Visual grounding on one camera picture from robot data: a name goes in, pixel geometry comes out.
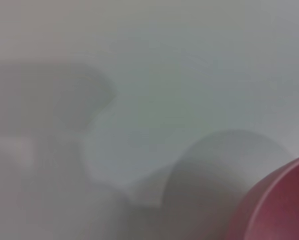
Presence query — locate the pink plastic bowl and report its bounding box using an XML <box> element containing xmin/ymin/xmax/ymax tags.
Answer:
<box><xmin>229</xmin><ymin>152</ymin><xmax>299</xmax><ymax>240</ymax></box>

